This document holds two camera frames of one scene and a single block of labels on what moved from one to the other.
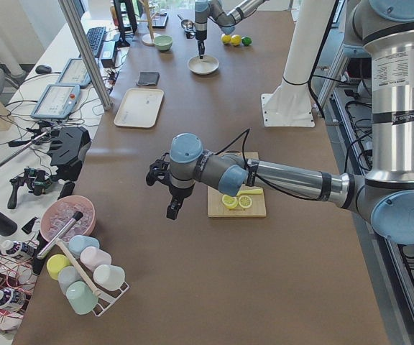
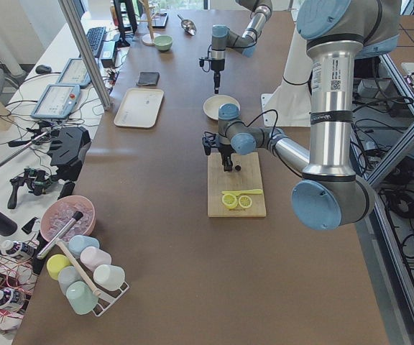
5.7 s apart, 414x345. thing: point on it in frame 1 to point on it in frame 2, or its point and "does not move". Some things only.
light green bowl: [163, 42] does not move
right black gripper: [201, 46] to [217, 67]
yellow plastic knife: [252, 191] does not move
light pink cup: [93, 257] does not move
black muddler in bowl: [60, 234] does not move
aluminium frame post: [72, 14] does not move
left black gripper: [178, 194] to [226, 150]
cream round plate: [208, 64] to [212, 104]
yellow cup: [54, 263] does not move
